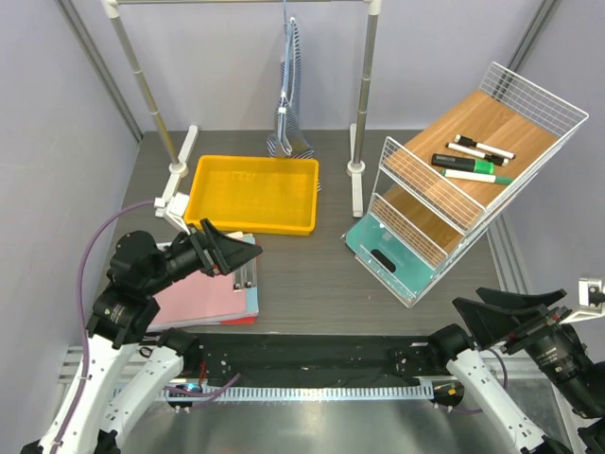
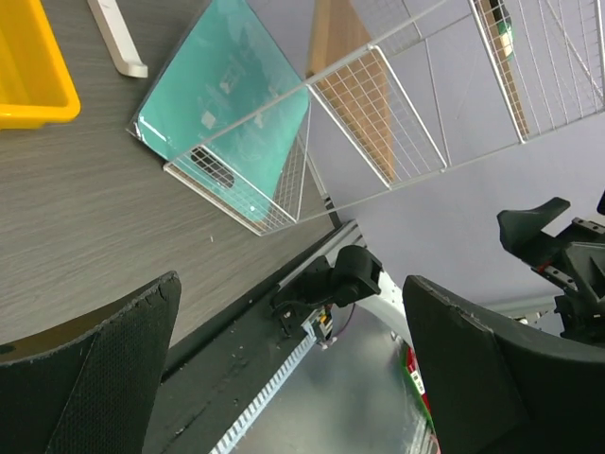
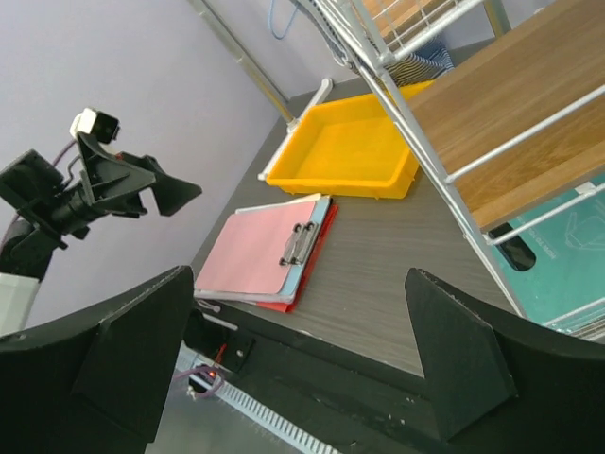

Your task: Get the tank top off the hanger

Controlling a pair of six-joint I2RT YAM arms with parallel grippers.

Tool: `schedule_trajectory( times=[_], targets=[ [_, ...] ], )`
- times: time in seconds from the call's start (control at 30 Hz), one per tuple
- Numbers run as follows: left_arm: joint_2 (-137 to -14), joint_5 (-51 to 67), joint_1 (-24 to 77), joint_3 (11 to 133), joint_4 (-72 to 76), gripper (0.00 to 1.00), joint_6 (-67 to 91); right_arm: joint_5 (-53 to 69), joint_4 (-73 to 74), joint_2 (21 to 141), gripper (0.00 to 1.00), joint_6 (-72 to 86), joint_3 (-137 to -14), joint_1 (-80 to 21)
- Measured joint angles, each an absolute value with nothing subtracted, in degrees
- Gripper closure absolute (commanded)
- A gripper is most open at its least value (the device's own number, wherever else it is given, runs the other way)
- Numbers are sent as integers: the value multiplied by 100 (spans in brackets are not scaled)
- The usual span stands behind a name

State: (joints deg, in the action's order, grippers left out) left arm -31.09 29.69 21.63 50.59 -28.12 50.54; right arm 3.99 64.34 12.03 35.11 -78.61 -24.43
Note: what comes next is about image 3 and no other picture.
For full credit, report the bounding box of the white wire shelf rack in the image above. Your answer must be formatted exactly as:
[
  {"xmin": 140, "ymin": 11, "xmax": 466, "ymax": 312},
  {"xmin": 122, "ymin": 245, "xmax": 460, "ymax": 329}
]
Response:
[{"xmin": 317, "ymin": 1, "xmax": 604, "ymax": 318}]

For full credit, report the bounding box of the pink clipboard with papers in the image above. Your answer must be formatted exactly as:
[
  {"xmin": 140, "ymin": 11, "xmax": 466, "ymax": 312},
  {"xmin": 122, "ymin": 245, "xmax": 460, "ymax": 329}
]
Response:
[{"xmin": 194, "ymin": 194, "xmax": 338, "ymax": 313}]

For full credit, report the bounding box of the blue white striped tank top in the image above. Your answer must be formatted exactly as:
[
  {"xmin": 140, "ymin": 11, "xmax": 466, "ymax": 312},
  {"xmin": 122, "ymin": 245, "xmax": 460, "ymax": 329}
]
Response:
[{"xmin": 295, "ymin": 1, "xmax": 455, "ymax": 87}]

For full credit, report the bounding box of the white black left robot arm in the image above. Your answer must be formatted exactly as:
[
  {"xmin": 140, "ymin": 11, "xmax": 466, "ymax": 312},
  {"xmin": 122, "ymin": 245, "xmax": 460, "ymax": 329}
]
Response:
[{"xmin": 1, "ymin": 132, "xmax": 202, "ymax": 334}]

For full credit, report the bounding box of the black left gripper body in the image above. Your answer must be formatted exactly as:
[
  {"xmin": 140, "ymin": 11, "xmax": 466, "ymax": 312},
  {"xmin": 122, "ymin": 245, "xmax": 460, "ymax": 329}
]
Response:
[{"xmin": 1, "ymin": 150, "xmax": 147, "ymax": 250}]

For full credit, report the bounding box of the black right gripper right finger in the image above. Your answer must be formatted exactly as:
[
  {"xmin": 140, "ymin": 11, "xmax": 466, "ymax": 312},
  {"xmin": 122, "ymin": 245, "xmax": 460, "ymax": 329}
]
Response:
[{"xmin": 405, "ymin": 269, "xmax": 604, "ymax": 453}]

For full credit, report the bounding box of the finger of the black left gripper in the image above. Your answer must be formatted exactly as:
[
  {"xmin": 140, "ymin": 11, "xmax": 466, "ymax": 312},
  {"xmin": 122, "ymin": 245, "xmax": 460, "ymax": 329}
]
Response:
[
  {"xmin": 77, "ymin": 132, "xmax": 155, "ymax": 208},
  {"xmin": 142, "ymin": 155, "xmax": 202, "ymax": 217}
]

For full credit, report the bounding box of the metal clothes rack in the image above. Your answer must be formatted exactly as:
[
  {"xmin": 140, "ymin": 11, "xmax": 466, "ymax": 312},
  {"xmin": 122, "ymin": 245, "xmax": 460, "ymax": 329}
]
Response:
[{"xmin": 188, "ymin": 0, "xmax": 335, "ymax": 182}]

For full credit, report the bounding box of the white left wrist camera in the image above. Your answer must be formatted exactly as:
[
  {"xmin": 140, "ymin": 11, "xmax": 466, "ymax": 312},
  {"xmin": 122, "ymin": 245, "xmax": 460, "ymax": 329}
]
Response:
[{"xmin": 69, "ymin": 107, "xmax": 120, "ymax": 144}]

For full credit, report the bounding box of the teal box with handle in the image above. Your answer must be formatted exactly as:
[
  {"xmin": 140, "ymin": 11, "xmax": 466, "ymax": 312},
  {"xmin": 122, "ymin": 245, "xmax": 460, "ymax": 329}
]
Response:
[{"xmin": 495, "ymin": 191, "xmax": 604, "ymax": 336}]

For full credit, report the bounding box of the light blue wire hanger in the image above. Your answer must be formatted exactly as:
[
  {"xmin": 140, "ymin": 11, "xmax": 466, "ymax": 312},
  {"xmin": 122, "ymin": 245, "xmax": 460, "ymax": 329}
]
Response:
[{"xmin": 267, "ymin": 0, "xmax": 300, "ymax": 41}]

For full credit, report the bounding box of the yellow plastic tray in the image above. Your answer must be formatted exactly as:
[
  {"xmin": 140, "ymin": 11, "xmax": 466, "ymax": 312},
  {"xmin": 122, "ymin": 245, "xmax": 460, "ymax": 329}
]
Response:
[{"xmin": 266, "ymin": 94, "xmax": 420, "ymax": 199}]

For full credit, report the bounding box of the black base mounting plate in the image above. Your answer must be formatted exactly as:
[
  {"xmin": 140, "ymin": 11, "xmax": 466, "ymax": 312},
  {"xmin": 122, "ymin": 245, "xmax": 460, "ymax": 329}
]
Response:
[{"xmin": 183, "ymin": 304, "xmax": 453, "ymax": 453}]

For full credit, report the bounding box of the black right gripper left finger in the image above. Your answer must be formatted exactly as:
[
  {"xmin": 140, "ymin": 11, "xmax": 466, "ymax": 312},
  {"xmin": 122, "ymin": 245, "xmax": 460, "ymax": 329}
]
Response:
[{"xmin": 1, "ymin": 266, "xmax": 194, "ymax": 453}]

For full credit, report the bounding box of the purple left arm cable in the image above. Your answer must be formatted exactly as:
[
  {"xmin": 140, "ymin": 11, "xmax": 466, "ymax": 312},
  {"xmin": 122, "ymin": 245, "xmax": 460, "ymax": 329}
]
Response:
[{"xmin": 172, "ymin": 363, "xmax": 226, "ymax": 401}]

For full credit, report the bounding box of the white slotted cable duct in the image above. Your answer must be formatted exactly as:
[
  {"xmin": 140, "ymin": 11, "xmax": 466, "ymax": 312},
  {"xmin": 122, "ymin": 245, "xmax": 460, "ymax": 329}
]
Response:
[{"xmin": 176, "ymin": 345, "xmax": 339, "ymax": 454}]

